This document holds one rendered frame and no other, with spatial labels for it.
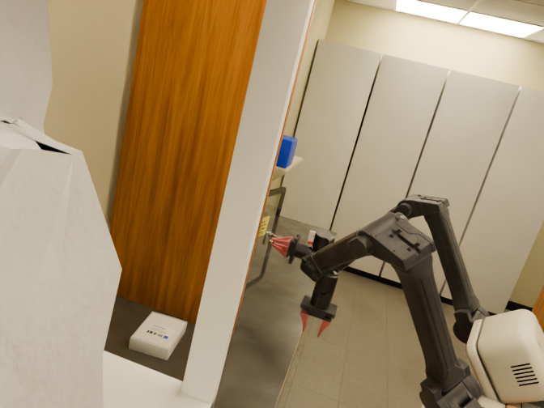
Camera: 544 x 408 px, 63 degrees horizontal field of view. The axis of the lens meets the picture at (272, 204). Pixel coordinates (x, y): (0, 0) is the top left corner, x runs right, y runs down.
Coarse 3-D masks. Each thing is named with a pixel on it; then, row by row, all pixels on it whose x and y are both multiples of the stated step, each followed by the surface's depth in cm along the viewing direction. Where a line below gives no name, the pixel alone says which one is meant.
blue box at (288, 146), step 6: (288, 138) 141; (294, 138) 144; (282, 144) 139; (288, 144) 138; (294, 144) 142; (282, 150) 139; (288, 150) 138; (294, 150) 146; (282, 156) 139; (288, 156) 139; (282, 162) 140; (288, 162) 142
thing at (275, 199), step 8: (272, 192) 160; (280, 192) 166; (272, 200) 162; (280, 200) 169; (272, 208) 165; (280, 208) 172; (264, 216) 161; (272, 216) 167; (272, 224) 170; (264, 240) 168; (256, 248) 164; (264, 248) 171; (256, 256) 166; (264, 256) 174; (256, 264) 169; (264, 264) 177; (256, 272) 172; (264, 272) 180; (248, 280) 168; (256, 280) 175
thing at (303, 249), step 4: (296, 240) 159; (296, 244) 160; (300, 244) 161; (304, 244) 162; (296, 248) 160; (300, 248) 160; (304, 248) 160; (308, 248) 160; (296, 252) 160; (300, 252) 160; (304, 252) 160; (308, 252) 160; (292, 256) 161; (296, 256) 161; (300, 256) 161; (304, 256) 160; (292, 260) 163
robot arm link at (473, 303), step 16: (416, 208) 128; (432, 208) 125; (432, 224) 128; (448, 224) 127; (448, 240) 126; (448, 256) 127; (448, 272) 128; (464, 272) 127; (464, 288) 127; (464, 304) 127; (464, 320) 126; (464, 336) 127
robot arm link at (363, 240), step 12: (360, 228) 95; (348, 240) 96; (360, 240) 84; (324, 252) 112; (336, 252) 105; (348, 252) 99; (360, 252) 86; (312, 264) 121; (324, 264) 115; (336, 264) 109
